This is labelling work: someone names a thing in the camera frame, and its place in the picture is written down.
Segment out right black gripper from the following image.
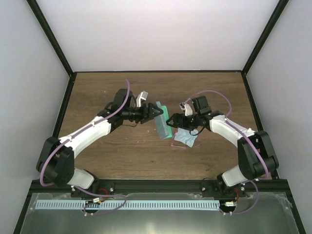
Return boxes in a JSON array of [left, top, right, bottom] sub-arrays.
[[166, 113, 201, 131]]

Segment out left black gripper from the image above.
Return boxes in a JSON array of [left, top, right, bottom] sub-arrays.
[[122, 102, 163, 123]]

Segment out grey green glasses case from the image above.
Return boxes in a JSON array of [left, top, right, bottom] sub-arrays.
[[154, 101, 173, 139]]

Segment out light blue cleaning cloth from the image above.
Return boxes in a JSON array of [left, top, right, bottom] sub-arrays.
[[174, 128, 198, 147]]

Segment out pink frame sunglasses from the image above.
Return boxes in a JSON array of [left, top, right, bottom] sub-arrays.
[[171, 138, 191, 149]]

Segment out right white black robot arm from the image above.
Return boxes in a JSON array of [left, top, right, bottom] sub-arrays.
[[166, 96, 279, 196]]

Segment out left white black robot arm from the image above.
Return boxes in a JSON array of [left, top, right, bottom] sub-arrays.
[[36, 89, 163, 197]]

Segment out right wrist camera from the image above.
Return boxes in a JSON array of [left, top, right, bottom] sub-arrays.
[[179, 102, 193, 117]]

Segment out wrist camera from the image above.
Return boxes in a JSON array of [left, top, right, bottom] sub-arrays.
[[136, 91, 148, 107], [179, 102, 193, 117]]

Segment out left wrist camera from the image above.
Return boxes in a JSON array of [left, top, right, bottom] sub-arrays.
[[136, 91, 148, 107]]

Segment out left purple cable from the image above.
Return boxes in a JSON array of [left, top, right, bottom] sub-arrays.
[[39, 79, 131, 187]]

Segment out black enclosure frame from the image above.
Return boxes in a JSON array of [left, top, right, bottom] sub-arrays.
[[14, 0, 306, 234]]

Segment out light blue slotted cable duct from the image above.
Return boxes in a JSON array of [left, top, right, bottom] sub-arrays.
[[35, 200, 220, 211]]

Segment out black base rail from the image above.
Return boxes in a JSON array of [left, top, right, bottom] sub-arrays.
[[29, 179, 291, 199]]

